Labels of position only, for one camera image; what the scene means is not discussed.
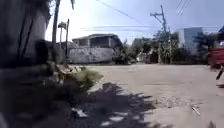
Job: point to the grass clump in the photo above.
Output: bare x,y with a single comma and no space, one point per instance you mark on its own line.
86,76

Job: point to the red vehicle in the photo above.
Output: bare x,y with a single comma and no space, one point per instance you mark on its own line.
216,56

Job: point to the green bushes and trees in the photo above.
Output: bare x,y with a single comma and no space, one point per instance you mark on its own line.
160,50

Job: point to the pole with sign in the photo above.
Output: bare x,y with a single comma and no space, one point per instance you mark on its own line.
67,36

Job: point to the grey concrete road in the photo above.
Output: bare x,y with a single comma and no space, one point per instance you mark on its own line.
160,83

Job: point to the utility pole with crossarms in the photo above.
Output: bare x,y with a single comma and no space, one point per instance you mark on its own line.
163,20

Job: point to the grey building with wall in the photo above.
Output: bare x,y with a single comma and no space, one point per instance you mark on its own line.
96,41

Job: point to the dark wall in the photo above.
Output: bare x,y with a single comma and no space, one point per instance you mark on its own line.
20,33

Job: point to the tall trunk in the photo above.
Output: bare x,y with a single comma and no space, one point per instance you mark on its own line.
55,23

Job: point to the pale building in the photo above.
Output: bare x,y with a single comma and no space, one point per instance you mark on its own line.
191,38

